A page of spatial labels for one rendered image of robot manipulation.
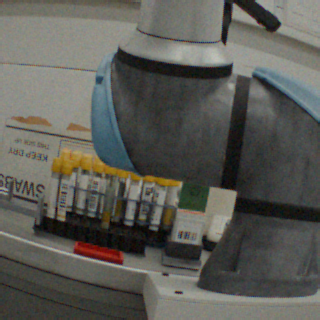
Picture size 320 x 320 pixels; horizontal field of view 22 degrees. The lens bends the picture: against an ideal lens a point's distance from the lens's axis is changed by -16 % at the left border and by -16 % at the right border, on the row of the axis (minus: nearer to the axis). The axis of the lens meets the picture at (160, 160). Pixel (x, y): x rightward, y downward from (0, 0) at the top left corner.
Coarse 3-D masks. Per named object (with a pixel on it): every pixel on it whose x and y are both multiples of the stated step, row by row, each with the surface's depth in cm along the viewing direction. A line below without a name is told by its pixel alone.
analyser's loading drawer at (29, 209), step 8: (8, 184) 119; (0, 192) 119; (8, 192) 119; (0, 200) 118; (8, 200) 119; (16, 200) 123; (40, 200) 119; (8, 208) 119; (16, 208) 119; (24, 208) 119; (32, 208) 120; (40, 208) 119; (32, 216) 119; (40, 216) 120
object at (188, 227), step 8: (176, 216) 125; (184, 216) 124; (192, 216) 124; (200, 216) 124; (176, 224) 124; (184, 224) 124; (192, 224) 124; (200, 224) 124; (176, 232) 124; (184, 232) 124; (192, 232) 124; (200, 232) 124; (176, 240) 124; (184, 240) 124; (192, 240) 124; (200, 240) 124
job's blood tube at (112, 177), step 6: (108, 174) 131; (114, 174) 130; (108, 180) 131; (114, 180) 130; (108, 186) 130; (114, 186) 131; (108, 192) 130; (114, 192) 131; (108, 198) 130; (108, 204) 130; (108, 210) 131; (102, 216) 131; (108, 216) 131; (102, 222) 131; (108, 222) 131; (108, 228) 131
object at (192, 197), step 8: (184, 184) 129; (192, 184) 128; (184, 192) 128; (192, 192) 128; (200, 192) 129; (208, 192) 128; (184, 200) 128; (192, 200) 128; (200, 200) 128; (184, 208) 128; (192, 208) 128; (200, 208) 128
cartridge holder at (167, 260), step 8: (168, 240) 124; (168, 248) 123; (176, 248) 123; (184, 248) 123; (192, 248) 123; (200, 248) 123; (168, 256) 122; (176, 256) 123; (184, 256) 123; (192, 256) 123; (200, 256) 123; (168, 264) 122; (176, 264) 122; (184, 264) 122; (192, 264) 122; (200, 264) 122
